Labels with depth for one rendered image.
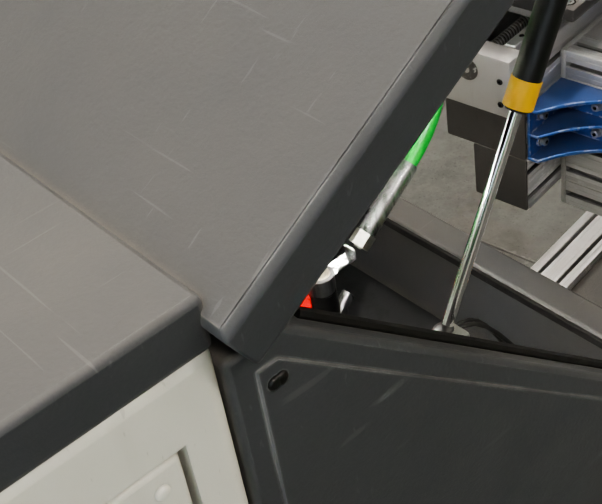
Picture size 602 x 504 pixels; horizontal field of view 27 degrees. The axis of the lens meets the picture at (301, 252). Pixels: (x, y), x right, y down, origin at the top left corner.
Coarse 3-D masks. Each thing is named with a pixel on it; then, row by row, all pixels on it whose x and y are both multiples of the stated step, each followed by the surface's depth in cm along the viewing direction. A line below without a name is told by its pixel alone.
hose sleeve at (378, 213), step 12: (408, 168) 121; (396, 180) 121; (408, 180) 122; (384, 192) 122; (396, 192) 121; (384, 204) 121; (372, 216) 121; (384, 216) 121; (360, 228) 122; (372, 228) 121
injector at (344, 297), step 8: (328, 280) 119; (312, 288) 120; (320, 288) 120; (328, 288) 120; (336, 288) 121; (312, 296) 121; (320, 296) 120; (328, 296) 121; (336, 296) 121; (344, 296) 124; (352, 296) 124; (312, 304) 122; (320, 304) 121; (328, 304) 121; (336, 304) 122; (344, 304) 124; (336, 312) 122; (344, 312) 124
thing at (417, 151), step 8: (440, 112) 121; (432, 120) 121; (432, 128) 121; (424, 136) 121; (432, 136) 122; (416, 144) 121; (424, 144) 121; (408, 152) 122; (416, 152) 121; (424, 152) 122; (408, 160) 122; (416, 160) 122
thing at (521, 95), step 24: (552, 0) 71; (528, 24) 72; (552, 24) 71; (528, 48) 72; (552, 48) 72; (528, 72) 72; (504, 96) 74; (528, 96) 73; (504, 144) 75; (504, 168) 76; (480, 216) 77; (480, 240) 78; (456, 288) 79; (456, 312) 80
